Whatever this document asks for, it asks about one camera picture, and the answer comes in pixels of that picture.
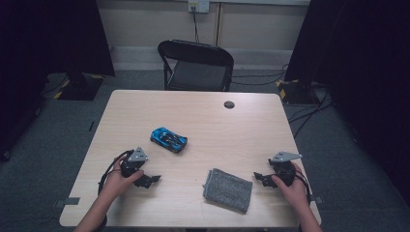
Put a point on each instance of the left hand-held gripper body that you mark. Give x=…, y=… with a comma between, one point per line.
x=133, y=164

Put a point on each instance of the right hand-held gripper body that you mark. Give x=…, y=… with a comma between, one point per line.
x=285, y=169

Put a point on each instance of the grey towel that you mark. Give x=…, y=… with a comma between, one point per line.
x=227, y=190

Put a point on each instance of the blue toy car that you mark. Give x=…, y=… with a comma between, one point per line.
x=169, y=139

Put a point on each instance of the person's left hand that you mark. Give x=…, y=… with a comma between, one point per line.
x=121, y=183

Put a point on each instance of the person's right hand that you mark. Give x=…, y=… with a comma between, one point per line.
x=291, y=191

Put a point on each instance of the grey tape strip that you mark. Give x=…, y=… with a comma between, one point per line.
x=69, y=201
x=318, y=199

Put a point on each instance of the small black floor strip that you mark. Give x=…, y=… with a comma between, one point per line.
x=92, y=126

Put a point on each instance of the black stand base yellow tape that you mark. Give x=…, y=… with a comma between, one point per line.
x=80, y=88
x=295, y=92

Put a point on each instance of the black folding chair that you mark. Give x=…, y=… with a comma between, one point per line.
x=196, y=66

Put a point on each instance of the black curtain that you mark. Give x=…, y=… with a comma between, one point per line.
x=48, y=42
x=361, y=64

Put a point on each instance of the wall conduit pipe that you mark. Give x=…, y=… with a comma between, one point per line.
x=219, y=24

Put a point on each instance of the white wall socket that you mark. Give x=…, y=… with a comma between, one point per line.
x=199, y=5

